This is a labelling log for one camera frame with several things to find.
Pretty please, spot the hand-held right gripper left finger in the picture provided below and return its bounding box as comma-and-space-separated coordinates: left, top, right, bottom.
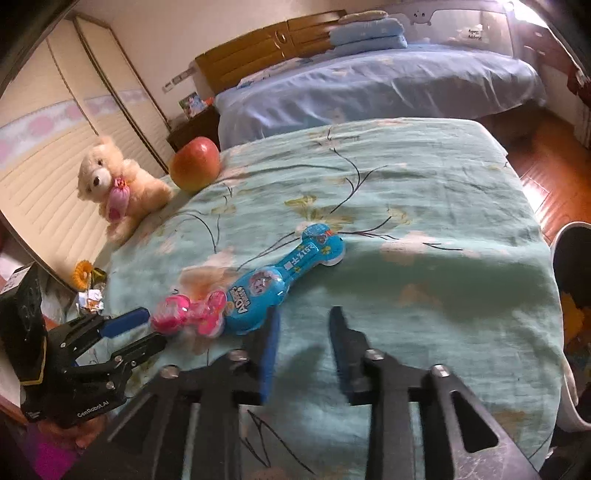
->
76, 305, 282, 480

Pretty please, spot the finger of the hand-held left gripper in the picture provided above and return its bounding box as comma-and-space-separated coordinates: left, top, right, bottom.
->
69, 332, 168, 370
48, 308, 151, 352

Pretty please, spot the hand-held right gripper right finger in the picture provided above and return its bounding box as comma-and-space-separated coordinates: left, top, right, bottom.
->
328, 305, 541, 480

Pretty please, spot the pink toy package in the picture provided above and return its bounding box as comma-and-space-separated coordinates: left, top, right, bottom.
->
150, 291, 228, 340

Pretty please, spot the blue bone-shaped package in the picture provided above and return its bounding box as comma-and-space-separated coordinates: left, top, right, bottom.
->
222, 222, 346, 337

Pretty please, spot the white bin with black bag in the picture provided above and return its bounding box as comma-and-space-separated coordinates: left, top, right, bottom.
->
549, 222, 591, 432

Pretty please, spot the crumpled small wrapper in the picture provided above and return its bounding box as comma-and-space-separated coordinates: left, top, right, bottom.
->
76, 286, 105, 315

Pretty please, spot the yellow flower toy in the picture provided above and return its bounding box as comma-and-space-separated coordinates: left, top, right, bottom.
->
71, 260, 95, 286

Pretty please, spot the cream teddy bear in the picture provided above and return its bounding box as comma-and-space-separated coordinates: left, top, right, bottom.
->
76, 135, 174, 245

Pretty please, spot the white sliding door wardrobe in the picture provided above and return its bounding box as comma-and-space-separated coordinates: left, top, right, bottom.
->
0, 14, 169, 287

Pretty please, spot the teal floral blanket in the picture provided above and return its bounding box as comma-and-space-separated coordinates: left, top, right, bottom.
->
65, 117, 568, 480

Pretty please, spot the red apple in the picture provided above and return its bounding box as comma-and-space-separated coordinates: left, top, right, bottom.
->
169, 137, 221, 192

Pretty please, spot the dark wooden nightstand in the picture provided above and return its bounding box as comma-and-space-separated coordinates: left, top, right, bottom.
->
166, 106, 222, 153

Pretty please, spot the yellow printed packet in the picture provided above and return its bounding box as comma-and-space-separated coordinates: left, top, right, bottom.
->
566, 295, 591, 365

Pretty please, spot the bed with blue sheet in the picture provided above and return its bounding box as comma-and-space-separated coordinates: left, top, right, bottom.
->
215, 44, 548, 151

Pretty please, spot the wooden headboard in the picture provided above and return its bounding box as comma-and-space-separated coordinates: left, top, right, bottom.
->
194, 10, 347, 97

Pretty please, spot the folded blue quilt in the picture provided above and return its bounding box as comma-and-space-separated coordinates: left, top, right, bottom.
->
330, 17, 409, 51

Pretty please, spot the striped green pillow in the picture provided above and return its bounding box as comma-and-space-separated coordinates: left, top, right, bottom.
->
337, 10, 389, 25

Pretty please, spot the photo frame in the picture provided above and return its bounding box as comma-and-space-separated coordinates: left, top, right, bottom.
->
179, 91, 208, 118

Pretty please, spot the white mesh bed rail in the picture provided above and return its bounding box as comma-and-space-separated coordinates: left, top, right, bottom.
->
388, 0, 525, 58

